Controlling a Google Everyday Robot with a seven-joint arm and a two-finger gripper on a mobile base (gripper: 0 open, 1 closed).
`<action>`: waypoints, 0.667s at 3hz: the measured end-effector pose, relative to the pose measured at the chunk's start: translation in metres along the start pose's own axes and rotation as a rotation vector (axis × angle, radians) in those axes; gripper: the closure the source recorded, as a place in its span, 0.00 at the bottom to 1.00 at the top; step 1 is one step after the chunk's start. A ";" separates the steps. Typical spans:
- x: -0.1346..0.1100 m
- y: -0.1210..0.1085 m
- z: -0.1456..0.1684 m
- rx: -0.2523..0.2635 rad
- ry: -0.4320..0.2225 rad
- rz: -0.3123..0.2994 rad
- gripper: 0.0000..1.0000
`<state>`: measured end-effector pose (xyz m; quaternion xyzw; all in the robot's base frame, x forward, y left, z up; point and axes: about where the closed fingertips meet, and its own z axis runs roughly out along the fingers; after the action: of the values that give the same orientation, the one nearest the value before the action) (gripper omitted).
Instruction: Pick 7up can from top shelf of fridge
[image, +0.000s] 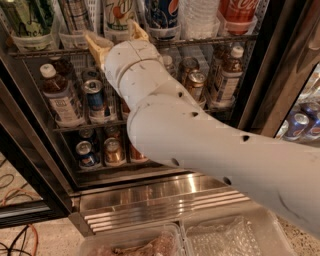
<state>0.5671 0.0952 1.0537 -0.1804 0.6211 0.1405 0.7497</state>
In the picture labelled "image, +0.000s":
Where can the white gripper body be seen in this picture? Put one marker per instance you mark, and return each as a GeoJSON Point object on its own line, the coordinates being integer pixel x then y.
{"type": "Point", "coordinates": [131, 57]}

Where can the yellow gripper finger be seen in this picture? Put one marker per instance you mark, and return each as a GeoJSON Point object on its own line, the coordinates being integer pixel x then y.
{"type": "Point", "coordinates": [99, 48]}
{"type": "Point", "coordinates": [136, 32]}

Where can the white 7up can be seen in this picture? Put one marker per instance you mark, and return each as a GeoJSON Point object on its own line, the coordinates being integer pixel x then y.
{"type": "Point", "coordinates": [117, 13]}

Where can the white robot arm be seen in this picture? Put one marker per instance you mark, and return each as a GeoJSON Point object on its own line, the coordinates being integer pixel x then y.
{"type": "Point", "coordinates": [167, 125]}

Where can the blue Pepsi can top shelf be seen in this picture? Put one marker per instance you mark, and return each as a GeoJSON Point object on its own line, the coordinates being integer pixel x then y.
{"type": "Point", "coordinates": [161, 14]}

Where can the blue pepsi can shelf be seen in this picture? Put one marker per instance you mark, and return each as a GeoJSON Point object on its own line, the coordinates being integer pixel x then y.
{"type": "Point", "coordinates": [86, 155]}
{"type": "Point", "coordinates": [161, 14]}
{"type": "Point", "coordinates": [96, 99]}

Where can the striped silver can top shelf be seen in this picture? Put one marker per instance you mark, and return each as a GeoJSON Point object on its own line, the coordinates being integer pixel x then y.
{"type": "Point", "coordinates": [76, 15]}

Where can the blue Pepsi can middle shelf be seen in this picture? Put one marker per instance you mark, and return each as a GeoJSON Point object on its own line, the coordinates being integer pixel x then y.
{"type": "Point", "coordinates": [96, 99]}

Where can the gold can middle shelf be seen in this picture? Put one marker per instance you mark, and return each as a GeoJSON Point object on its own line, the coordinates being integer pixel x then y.
{"type": "Point", "coordinates": [194, 82]}

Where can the gold can shelf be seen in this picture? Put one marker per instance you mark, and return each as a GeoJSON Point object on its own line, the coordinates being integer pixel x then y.
{"type": "Point", "coordinates": [194, 82]}
{"type": "Point", "coordinates": [113, 152]}

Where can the clear water bottle top shelf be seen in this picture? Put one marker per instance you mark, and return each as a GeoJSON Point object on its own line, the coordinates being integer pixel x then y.
{"type": "Point", "coordinates": [199, 14]}

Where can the green can top shelf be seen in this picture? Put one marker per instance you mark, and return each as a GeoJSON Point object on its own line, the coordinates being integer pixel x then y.
{"type": "Point", "coordinates": [29, 18]}

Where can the red can bottom shelf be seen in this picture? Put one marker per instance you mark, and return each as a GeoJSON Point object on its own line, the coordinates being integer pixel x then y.
{"type": "Point", "coordinates": [136, 156]}

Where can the gold can bottom shelf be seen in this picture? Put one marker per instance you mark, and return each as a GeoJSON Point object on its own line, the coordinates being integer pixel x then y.
{"type": "Point", "coordinates": [113, 152]}

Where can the blue Pepsi can bottom shelf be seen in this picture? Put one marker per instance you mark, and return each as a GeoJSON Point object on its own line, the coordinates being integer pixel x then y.
{"type": "Point", "coordinates": [86, 155]}

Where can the red Coca-Cola can top shelf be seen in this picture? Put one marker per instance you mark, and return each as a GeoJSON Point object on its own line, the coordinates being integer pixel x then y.
{"type": "Point", "coordinates": [238, 14]}

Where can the steel fridge grille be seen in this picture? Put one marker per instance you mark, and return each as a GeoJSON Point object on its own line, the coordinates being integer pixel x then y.
{"type": "Point", "coordinates": [148, 201]}

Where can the fridge right glass door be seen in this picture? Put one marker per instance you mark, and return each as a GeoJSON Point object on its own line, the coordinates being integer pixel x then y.
{"type": "Point", "coordinates": [297, 79]}

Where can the blue Pepsi cans right fridge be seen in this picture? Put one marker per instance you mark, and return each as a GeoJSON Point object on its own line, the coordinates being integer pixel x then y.
{"type": "Point", "coordinates": [302, 123]}

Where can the brown tea bottle left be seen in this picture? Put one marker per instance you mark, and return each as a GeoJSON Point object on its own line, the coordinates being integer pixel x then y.
{"type": "Point", "coordinates": [62, 98]}

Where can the brown tea bottle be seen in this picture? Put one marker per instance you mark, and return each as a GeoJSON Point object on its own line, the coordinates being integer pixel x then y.
{"type": "Point", "coordinates": [229, 74]}
{"type": "Point", "coordinates": [62, 98]}

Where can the brown tea bottle right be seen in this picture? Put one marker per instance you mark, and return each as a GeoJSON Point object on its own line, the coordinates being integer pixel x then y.
{"type": "Point", "coordinates": [229, 74]}

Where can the clear plastic bin left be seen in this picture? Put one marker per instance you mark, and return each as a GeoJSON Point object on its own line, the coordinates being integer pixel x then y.
{"type": "Point", "coordinates": [146, 240]}

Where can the clear plastic bin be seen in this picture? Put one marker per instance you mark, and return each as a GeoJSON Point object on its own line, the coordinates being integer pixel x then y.
{"type": "Point", "coordinates": [146, 240]}
{"type": "Point", "coordinates": [239, 229]}

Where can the clear plastic bin right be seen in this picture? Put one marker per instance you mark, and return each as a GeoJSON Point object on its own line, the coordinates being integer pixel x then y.
{"type": "Point", "coordinates": [239, 229]}

